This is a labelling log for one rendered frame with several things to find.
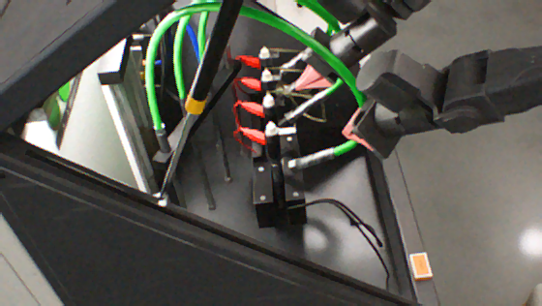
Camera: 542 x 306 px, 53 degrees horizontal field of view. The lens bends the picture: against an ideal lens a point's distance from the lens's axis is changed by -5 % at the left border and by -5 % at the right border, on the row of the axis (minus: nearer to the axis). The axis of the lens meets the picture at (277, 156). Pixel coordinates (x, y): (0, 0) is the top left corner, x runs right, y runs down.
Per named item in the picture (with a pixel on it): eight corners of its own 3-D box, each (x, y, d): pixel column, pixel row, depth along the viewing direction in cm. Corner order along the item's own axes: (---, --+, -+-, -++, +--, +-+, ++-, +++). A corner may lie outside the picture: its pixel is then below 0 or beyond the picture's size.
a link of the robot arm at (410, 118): (454, 136, 70) (466, 96, 72) (415, 108, 68) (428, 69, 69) (418, 141, 76) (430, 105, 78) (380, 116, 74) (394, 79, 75)
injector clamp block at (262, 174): (309, 244, 122) (305, 198, 111) (262, 249, 122) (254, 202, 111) (295, 135, 146) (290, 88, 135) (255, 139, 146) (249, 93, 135)
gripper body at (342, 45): (309, 31, 93) (341, 5, 89) (352, 69, 97) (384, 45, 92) (302, 54, 89) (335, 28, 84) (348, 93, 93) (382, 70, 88)
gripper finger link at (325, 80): (279, 58, 99) (316, 27, 93) (310, 82, 101) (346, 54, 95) (271, 82, 94) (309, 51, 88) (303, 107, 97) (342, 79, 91)
